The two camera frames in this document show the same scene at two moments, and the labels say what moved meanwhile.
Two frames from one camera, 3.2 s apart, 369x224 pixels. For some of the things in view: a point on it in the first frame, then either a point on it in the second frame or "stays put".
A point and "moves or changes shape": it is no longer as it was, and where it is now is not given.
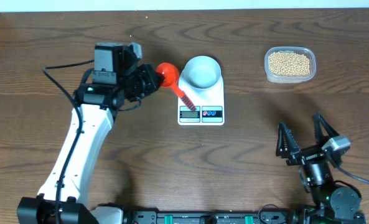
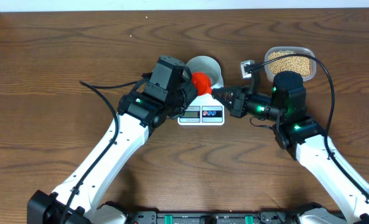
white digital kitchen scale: (209, 104) stays put
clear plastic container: (285, 65) stays put
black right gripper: (306, 155) → (236, 106)
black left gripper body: (137, 86) → (182, 96)
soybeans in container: (291, 64) stays put
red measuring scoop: (172, 76) moves or changes shape
